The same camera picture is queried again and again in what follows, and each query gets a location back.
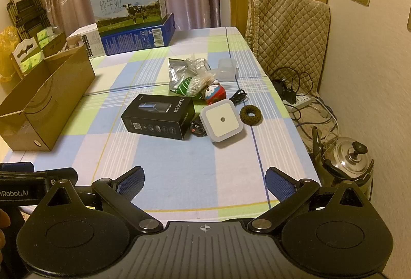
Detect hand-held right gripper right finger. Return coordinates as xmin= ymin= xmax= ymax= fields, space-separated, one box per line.
xmin=248 ymin=166 xmax=370 ymax=233

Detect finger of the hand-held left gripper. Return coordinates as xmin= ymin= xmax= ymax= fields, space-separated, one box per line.
xmin=35 ymin=168 xmax=78 ymax=193

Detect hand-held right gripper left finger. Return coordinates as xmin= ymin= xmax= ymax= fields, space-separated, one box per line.
xmin=40 ymin=166 xmax=164 ymax=233

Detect brown cardboard box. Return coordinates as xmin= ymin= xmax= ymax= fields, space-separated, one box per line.
xmin=0 ymin=45 xmax=96 ymax=152

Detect black product box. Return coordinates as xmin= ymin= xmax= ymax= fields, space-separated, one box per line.
xmin=121 ymin=94 xmax=196 ymax=141

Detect white square night light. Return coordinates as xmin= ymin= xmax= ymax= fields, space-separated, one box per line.
xmin=199 ymin=99 xmax=246 ymax=144

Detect red blue cat toy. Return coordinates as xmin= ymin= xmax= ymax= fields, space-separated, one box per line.
xmin=204 ymin=82 xmax=227 ymax=105

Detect bag of cotton swabs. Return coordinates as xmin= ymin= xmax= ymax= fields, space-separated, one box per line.
xmin=188 ymin=72 xmax=216 ymax=96

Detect silver green foil bag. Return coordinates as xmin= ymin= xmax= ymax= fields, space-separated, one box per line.
xmin=168 ymin=57 xmax=206 ymax=96

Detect translucent plastic cup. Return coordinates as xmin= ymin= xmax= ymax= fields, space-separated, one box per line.
xmin=217 ymin=58 xmax=239 ymax=82

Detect person's left hand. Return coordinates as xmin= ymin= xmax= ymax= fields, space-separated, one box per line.
xmin=0 ymin=210 xmax=11 ymax=250

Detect steel kettle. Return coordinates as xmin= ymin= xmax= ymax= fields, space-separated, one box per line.
xmin=311 ymin=126 xmax=376 ymax=202

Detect black charger adapter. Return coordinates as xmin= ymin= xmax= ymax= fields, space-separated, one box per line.
xmin=273 ymin=79 xmax=298 ymax=104

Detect white display box green packs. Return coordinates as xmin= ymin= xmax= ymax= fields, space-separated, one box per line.
xmin=12 ymin=36 xmax=45 ymax=79

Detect white carton box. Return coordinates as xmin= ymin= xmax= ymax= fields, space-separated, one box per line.
xmin=67 ymin=25 xmax=105 ymax=58

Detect flat blue box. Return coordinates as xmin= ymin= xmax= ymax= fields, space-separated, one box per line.
xmin=100 ymin=12 xmax=176 ymax=57

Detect yellow plastic bag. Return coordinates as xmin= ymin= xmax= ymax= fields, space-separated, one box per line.
xmin=0 ymin=26 xmax=23 ymax=83

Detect chair with quilted cover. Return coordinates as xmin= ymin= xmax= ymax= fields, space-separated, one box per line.
xmin=245 ymin=0 xmax=331 ymax=97

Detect cow print milk carton box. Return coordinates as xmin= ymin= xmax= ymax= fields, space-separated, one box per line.
xmin=89 ymin=0 xmax=168 ymax=34

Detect white power strip with cables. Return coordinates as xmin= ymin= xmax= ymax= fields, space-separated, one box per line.
xmin=289 ymin=99 xmax=340 ymax=141

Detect black power cable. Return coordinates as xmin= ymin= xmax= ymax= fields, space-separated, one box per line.
xmin=273 ymin=67 xmax=318 ymax=96

